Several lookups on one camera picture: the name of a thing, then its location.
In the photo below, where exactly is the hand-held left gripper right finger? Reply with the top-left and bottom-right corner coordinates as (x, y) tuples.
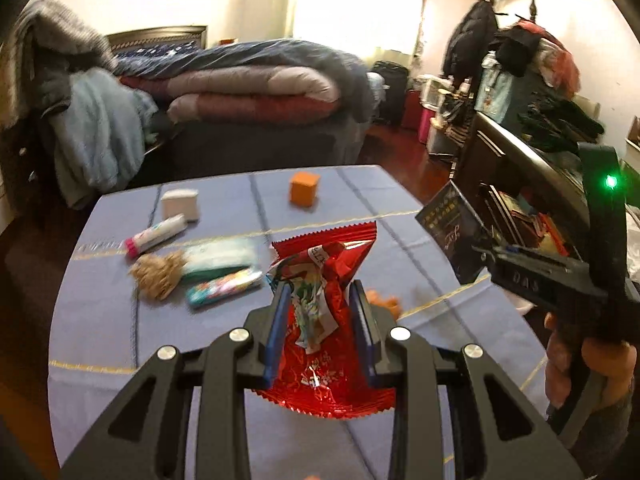
(349, 279), (583, 480)

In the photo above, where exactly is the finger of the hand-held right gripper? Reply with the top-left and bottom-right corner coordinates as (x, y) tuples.
(471, 243), (502, 266)

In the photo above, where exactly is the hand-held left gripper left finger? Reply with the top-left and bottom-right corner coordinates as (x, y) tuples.
(60, 281), (293, 480)

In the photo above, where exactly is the black printed packet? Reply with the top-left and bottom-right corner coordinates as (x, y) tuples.
(415, 180), (493, 283)

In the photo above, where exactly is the red snack wrapper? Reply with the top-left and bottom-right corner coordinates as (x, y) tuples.
(252, 221), (398, 418)

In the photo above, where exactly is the pale green tissue pack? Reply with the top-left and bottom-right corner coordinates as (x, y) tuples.
(181, 237), (259, 279)

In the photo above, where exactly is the person's right forearm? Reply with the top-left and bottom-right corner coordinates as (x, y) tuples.
(547, 389), (635, 467)

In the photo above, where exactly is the person's right hand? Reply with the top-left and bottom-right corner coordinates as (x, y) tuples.
(544, 312), (634, 411)

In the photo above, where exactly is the small orange object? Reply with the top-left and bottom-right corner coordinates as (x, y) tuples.
(367, 289), (404, 319)

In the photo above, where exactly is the colourful candy packet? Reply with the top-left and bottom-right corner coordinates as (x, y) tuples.
(187, 268), (264, 309)

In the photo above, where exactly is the dark wooden dresser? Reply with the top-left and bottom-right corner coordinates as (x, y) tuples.
(451, 109), (640, 273)

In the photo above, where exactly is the brown straw tuft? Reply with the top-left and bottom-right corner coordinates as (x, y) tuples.
(129, 251), (189, 302)

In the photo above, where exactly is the orange cube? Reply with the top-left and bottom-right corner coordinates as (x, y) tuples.
(289, 171), (320, 208)

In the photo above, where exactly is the black clothes pile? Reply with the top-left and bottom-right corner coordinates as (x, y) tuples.
(516, 92), (607, 154)

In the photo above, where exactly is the blue tablecloth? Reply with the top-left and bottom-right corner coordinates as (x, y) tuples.
(47, 164), (551, 480)

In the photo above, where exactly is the white tube with pink cap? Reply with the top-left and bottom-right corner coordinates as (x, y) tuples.
(124, 213), (189, 260)

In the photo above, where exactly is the pink box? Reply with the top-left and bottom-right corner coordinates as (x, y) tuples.
(402, 89), (435, 134)

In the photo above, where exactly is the small white box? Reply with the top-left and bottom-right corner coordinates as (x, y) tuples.
(160, 188), (201, 222)

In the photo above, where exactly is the teal bag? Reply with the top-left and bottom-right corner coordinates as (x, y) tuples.
(474, 55), (515, 124)

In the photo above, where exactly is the black suitcase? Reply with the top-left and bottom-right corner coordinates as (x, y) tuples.
(372, 60), (411, 127)

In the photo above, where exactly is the red garment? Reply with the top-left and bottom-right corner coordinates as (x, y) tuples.
(515, 19), (582, 102)

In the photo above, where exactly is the black hanging jacket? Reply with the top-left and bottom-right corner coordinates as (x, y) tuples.
(442, 0), (499, 80)

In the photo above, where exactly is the folded blue and pink quilt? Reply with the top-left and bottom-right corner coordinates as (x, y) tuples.
(114, 39), (377, 127)

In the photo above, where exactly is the light blue fleece blanket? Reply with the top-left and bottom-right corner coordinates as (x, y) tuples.
(52, 67), (160, 209)

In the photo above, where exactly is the dark wooden headboard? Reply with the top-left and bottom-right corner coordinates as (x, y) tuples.
(106, 25), (209, 55)

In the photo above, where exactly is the grey cloth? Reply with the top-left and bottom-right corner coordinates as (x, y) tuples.
(11, 0), (120, 128)

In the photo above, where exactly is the bed with dark frame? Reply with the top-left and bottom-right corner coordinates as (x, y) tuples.
(106, 25), (383, 183)

